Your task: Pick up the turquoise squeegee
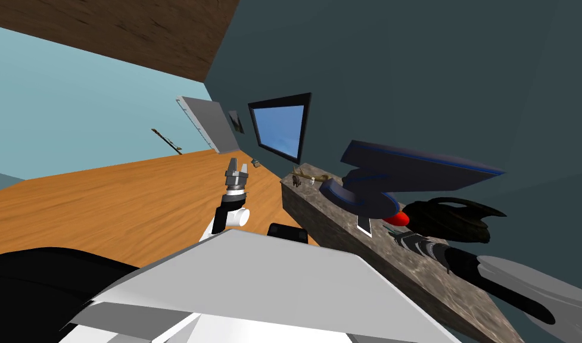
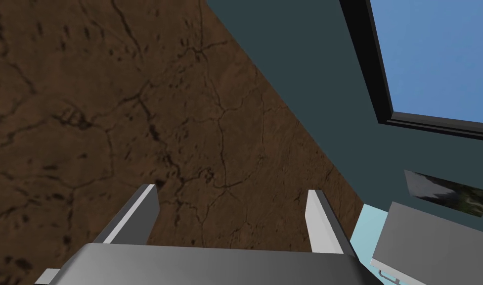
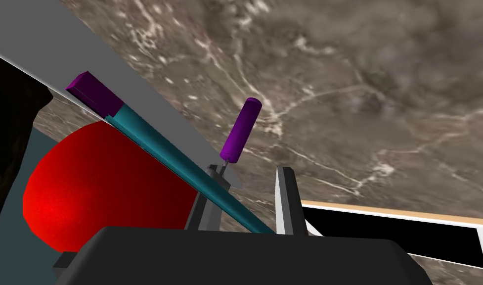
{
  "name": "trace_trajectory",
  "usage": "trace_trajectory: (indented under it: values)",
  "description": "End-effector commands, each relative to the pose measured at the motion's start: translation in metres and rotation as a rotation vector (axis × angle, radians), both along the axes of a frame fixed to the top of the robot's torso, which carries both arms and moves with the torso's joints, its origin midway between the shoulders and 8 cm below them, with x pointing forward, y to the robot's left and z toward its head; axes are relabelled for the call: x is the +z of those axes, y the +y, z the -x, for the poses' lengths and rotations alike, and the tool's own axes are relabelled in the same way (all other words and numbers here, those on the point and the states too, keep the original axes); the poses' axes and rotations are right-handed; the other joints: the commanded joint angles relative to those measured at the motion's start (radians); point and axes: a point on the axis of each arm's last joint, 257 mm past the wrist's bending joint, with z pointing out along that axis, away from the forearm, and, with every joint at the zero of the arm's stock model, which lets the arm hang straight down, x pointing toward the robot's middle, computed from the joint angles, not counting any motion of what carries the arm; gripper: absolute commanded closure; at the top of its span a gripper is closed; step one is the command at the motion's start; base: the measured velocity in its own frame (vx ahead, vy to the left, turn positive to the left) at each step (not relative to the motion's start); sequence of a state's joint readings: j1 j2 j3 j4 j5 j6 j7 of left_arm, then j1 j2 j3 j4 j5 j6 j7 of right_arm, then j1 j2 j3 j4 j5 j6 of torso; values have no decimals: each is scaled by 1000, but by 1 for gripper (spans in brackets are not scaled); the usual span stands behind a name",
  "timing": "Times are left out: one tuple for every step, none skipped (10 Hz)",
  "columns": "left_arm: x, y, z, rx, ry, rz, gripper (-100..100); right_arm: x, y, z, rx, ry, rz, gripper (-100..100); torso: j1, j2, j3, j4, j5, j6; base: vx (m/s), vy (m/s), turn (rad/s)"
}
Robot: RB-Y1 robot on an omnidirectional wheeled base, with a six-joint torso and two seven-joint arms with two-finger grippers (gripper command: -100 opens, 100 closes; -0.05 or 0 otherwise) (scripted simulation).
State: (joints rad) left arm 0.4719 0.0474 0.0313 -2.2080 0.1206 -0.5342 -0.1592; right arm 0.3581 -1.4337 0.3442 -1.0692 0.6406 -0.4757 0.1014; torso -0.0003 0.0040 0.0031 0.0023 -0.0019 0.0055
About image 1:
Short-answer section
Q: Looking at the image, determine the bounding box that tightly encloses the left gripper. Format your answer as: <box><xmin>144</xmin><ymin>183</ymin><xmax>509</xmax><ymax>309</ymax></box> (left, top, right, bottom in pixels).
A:
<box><xmin>223</xmin><ymin>157</ymin><xmax>250</xmax><ymax>193</ymax></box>

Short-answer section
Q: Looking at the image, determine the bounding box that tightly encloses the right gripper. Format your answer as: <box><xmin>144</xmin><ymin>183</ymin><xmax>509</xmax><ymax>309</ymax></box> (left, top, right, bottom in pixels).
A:
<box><xmin>384</xmin><ymin>227</ymin><xmax>452</xmax><ymax>275</ymax></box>

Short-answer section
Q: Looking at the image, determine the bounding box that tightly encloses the red round object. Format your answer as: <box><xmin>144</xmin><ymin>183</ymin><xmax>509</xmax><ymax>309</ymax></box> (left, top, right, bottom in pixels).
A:
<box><xmin>383</xmin><ymin>211</ymin><xmax>410</xmax><ymax>227</ymax></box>

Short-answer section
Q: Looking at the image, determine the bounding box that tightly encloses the black curved object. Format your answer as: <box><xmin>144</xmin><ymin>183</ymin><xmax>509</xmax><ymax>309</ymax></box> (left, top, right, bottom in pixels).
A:
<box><xmin>402</xmin><ymin>196</ymin><xmax>508</xmax><ymax>245</ymax></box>

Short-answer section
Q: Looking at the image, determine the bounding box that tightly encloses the grey door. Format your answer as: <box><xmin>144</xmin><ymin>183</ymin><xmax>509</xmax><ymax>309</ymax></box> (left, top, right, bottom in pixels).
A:
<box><xmin>176</xmin><ymin>95</ymin><xmax>242</xmax><ymax>155</ymax></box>

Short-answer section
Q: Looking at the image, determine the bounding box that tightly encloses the black framed window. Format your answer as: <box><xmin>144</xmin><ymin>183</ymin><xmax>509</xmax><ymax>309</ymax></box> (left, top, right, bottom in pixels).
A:
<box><xmin>247</xmin><ymin>92</ymin><xmax>313</xmax><ymax>166</ymax></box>

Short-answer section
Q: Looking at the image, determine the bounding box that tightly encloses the dark blue monitor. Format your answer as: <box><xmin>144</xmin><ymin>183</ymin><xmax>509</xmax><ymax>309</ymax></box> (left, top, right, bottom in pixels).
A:
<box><xmin>319</xmin><ymin>139</ymin><xmax>506</xmax><ymax>220</ymax></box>

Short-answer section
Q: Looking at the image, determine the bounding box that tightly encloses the golden branch ornament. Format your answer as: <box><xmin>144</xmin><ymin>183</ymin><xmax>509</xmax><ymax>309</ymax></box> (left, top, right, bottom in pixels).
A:
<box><xmin>292</xmin><ymin>167</ymin><xmax>335</xmax><ymax>185</ymax></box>

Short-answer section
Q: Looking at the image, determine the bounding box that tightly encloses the grey marble table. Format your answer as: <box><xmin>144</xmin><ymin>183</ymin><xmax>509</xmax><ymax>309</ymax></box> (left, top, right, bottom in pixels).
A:
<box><xmin>279</xmin><ymin>162</ymin><xmax>526</xmax><ymax>343</ymax></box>

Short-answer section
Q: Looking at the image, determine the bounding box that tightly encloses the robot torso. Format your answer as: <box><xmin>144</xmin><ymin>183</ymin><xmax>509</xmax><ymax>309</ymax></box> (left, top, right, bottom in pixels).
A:
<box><xmin>59</xmin><ymin>222</ymin><xmax>463</xmax><ymax>343</ymax></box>

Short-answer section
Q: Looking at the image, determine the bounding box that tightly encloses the small dark wall picture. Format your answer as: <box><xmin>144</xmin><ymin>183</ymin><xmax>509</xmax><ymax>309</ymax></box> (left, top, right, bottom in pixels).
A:
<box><xmin>227</xmin><ymin>110</ymin><xmax>246</xmax><ymax>136</ymax></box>

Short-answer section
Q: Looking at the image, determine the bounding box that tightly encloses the thin dark wall ornament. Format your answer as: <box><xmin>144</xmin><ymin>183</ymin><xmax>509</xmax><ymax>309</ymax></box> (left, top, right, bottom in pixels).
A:
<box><xmin>150</xmin><ymin>127</ymin><xmax>183</xmax><ymax>156</ymax></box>

